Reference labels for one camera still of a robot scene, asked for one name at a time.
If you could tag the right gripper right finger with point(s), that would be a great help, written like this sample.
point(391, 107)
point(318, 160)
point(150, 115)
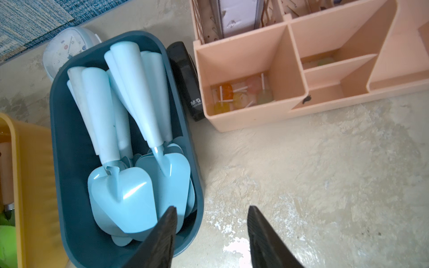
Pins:
point(266, 248)

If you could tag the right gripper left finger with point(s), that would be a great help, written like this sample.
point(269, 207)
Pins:
point(158, 249)

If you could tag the dark green shovel yellow handle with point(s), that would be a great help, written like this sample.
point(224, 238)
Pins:
point(8, 247)

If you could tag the blue shovel large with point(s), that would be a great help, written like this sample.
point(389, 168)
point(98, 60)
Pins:
point(168, 166)

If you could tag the dark blue storage box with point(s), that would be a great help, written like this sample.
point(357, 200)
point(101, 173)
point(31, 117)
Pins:
point(86, 245)

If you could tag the yellow storage box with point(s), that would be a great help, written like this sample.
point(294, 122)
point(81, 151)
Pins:
point(38, 237)

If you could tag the white box in organizer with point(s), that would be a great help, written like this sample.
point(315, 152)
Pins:
point(239, 16)

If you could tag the lollipop candies in organizer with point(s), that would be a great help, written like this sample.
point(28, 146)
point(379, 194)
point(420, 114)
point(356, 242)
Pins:
point(252, 91)

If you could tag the black stapler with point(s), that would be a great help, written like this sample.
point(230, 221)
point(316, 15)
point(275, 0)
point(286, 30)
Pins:
point(186, 78)

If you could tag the pink desk file organizer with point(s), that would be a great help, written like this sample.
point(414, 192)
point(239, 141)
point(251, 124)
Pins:
point(356, 52)

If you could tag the white round clock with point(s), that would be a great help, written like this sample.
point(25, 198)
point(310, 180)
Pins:
point(67, 43)

